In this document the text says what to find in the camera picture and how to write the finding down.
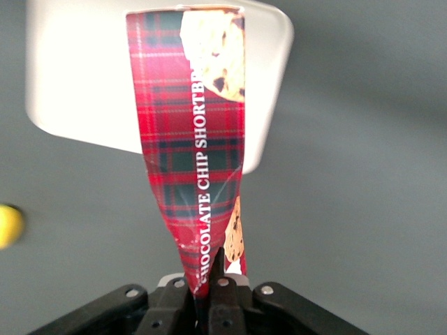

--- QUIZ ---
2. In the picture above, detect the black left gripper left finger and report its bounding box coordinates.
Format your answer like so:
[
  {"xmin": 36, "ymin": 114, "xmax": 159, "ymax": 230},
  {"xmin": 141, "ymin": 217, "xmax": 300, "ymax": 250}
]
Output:
[{"xmin": 29, "ymin": 278, "xmax": 197, "ymax": 335}]

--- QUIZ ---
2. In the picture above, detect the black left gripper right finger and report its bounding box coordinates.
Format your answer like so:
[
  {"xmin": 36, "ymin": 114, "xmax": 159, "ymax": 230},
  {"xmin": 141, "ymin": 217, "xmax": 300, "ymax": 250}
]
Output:
[{"xmin": 208, "ymin": 246, "xmax": 368, "ymax": 335}]

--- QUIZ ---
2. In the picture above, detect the red tartan cookie box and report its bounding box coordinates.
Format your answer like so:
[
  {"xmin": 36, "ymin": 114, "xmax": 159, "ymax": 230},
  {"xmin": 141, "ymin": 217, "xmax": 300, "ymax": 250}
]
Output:
[{"xmin": 125, "ymin": 7, "xmax": 247, "ymax": 308}]

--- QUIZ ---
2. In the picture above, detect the cream plastic tray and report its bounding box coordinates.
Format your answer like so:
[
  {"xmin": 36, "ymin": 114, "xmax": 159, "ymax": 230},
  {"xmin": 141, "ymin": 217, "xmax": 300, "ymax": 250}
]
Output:
[{"xmin": 24, "ymin": 0, "xmax": 295, "ymax": 174}]

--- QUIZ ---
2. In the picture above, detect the yellow lemon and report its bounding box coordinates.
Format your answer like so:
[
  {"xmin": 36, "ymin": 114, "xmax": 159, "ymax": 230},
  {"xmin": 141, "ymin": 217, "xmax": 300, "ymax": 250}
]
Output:
[{"xmin": 0, "ymin": 204, "xmax": 24, "ymax": 249}]

